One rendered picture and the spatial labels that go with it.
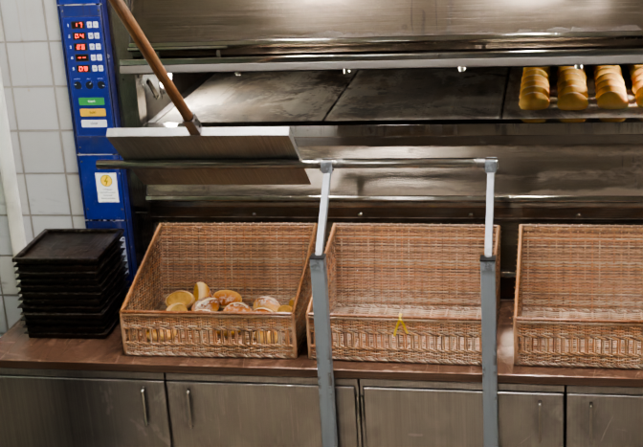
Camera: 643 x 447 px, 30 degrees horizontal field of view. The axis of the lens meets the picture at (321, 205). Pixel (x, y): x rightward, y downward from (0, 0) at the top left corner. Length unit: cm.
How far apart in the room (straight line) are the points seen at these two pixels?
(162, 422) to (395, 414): 74
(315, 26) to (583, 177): 97
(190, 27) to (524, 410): 159
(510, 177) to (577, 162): 21
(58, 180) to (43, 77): 36
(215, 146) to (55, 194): 88
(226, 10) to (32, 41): 68
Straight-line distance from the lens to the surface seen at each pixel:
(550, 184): 388
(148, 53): 310
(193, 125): 344
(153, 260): 405
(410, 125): 386
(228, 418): 375
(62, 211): 427
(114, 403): 385
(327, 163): 353
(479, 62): 364
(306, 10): 384
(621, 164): 389
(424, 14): 378
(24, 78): 418
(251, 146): 353
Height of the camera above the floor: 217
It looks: 19 degrees down
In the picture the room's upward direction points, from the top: 4 degrees counter-clockwise
